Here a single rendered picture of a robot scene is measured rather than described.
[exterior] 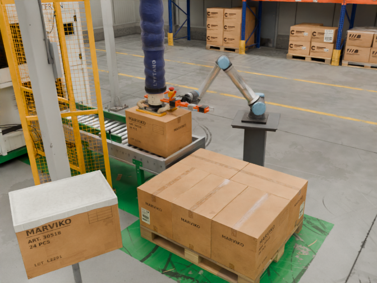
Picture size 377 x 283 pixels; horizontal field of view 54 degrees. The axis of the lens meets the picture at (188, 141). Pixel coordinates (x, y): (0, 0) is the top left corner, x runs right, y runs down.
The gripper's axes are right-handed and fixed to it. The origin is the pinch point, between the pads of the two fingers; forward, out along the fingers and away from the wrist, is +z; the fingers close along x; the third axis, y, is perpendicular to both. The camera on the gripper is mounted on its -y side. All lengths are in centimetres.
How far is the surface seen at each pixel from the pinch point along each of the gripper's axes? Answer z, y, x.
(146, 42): 12, 26, 59
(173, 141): 12.2, -4.3, -36.9
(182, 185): 53, -47, -54
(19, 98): 104, 111, 12
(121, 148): 36, 49, -51
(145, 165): 35, 15, -62
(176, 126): 7.2, -4.5, -22.4
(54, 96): 99, 59, 22
